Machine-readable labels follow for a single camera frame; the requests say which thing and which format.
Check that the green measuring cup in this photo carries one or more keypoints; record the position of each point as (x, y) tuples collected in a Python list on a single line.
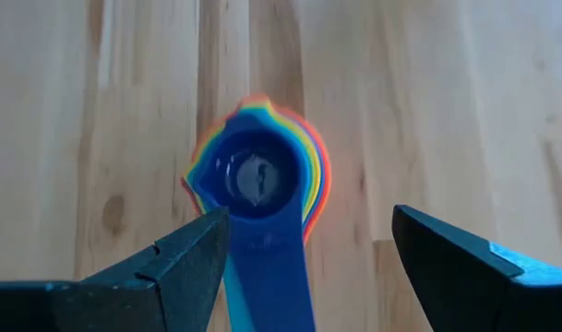
[(206, 147)]

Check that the orange measuring cup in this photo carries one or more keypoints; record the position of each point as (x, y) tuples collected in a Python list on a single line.
[(329, 177)]

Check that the blue measuring cup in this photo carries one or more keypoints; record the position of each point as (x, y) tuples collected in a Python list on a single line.
[(271, 258)]

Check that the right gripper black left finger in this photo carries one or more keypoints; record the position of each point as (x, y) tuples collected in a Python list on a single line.
[(170, 276)]

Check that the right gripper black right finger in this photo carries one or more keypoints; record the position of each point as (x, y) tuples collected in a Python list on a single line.
[(469, 286)]

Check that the yellow measuring cup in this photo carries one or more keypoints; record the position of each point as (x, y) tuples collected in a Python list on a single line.
[(314, 162)]

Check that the red measuring cup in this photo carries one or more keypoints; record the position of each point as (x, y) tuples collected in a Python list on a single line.
[(191, 193)]

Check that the teal measuring cup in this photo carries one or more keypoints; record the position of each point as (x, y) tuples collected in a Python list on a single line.
[(236, 304)]

